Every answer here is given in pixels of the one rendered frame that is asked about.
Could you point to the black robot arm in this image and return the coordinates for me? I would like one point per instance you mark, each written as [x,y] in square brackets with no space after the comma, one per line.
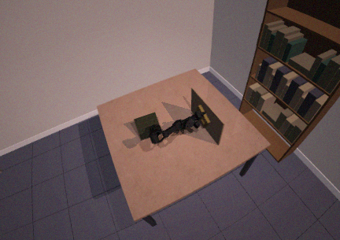
[177,126]

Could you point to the olive-brown picture frame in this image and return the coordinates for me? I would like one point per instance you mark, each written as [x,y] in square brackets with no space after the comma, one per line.
[204,119]

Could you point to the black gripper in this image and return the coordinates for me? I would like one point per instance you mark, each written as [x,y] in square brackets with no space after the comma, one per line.
[198,115]

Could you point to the brown flat board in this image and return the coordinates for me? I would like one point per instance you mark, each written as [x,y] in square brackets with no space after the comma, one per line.
[216,125]

